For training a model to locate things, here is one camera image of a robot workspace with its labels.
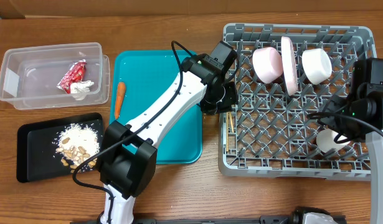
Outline teal serving tray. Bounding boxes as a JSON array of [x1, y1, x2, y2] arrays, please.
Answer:
[[110, 50, 202, 164]]

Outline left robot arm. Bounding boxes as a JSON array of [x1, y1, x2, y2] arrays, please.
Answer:
[[95, 41, 238, 223]]

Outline white cup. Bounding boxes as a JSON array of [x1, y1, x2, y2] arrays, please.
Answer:
[[316, 129, 350, 153]]

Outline white bowl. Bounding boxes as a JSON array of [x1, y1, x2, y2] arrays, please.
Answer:
[[302, 49, 332, 85]]

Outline red snack wrapper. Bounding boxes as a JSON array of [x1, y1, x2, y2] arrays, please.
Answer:
[[57, 60, 87, 94]]

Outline orange carrot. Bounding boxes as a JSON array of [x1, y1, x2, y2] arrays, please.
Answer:
[[114, 82, 126, 119]]

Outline grey dishwasher rack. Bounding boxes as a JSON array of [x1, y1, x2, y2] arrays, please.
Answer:
[[218, 23, 376, 181]]

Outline white napkin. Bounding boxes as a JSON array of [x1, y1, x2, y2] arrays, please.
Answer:
[[70, 80, 94, 101]]

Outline clear plastic bin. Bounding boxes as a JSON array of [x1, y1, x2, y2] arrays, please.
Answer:
[[0, 42, 110, 110]]

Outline wooden chopstick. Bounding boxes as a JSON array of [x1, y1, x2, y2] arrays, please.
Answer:
[[225, 112, 229, 154], [229, 112, 234, 133]]

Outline pink bowl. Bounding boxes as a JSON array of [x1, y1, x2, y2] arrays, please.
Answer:
[[252, 47, 283, 83]]

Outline black tray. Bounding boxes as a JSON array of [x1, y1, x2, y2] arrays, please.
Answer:
[[16, 113, 104, 183]]

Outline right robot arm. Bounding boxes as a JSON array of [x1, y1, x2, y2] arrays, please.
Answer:
[[309, 58, 383, 223]]

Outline peanuts and rice scraps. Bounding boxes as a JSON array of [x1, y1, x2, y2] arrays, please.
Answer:
[[52, 123, 100, 173]]

